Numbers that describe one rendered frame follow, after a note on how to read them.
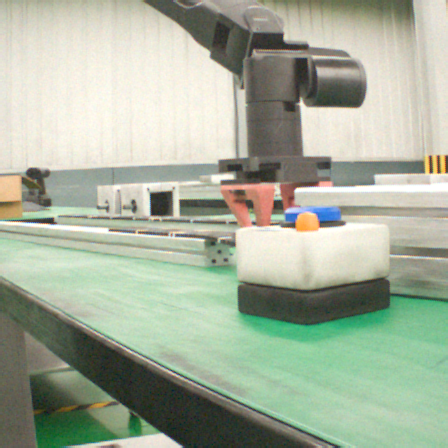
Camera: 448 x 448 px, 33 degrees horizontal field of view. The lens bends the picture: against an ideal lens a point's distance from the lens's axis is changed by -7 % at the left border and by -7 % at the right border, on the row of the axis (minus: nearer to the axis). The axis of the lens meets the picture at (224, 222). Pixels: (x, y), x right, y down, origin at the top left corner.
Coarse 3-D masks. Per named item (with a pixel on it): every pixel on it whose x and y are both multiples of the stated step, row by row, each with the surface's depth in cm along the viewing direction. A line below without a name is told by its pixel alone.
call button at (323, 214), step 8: (288, 208) 55; (296, 208) 54; (304, 208) 54; (312, 208) 53; (320, 208) 53; (328, 208) 54; (336, 208) 54; (288, 216) 54; (296, 216) 54; (320, 216) 53; (328, 216) 53; (336, 216) 54
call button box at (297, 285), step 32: (288, 224) 54; (320, 224) 53; (352, 224) 55; (256, 256) 54; (288, 256) 51; (320, 256) 50; (352, 256) 52; (384, 256) 54; (256, 288) 54; (288, 288) 52; (320, 288) 51; (352, 288) 52; (384, 288) 54; (288, 320) 52; (320, 320) 51
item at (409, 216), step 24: (312, 192) 67; (336, 192) 65; (360, 192) 62; (384, 192) 60; (408, 192) 58; (432, 192) 55; (360, 216) 62; (384, 216) 61; (408, 216) 59; (432, 216) 57; (408, 240) 58; (432, 240) 56; (408, 264) 58; (432, 264) 56; (408, 288) 58; (432, 288) 56
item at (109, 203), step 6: (102, 186) 181; (108, 186) 178; (114, 186) 176; (120, 186) 176; (102, 192) 181; (108, 192) 178; (114, 192) 176; (120, 192) 176; (102, 198) 181; (108, 198) 178; (114, 198) 176; (102, 204) 180; (108, 204) 179; (114, 204) 176; (120, 204) 178; (102, 210) 182; (108, 210) 179; (114, 210) 176; (120, 210) 178
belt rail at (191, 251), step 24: (24, 240) 141; (48, 240) 130; (72, 240) 122; (96, 240) 114; (120, 240) 106; (144, 240) 100; (168, 240) 95; (192, 240) 90; (192, 264) 90; (216, 264) 89
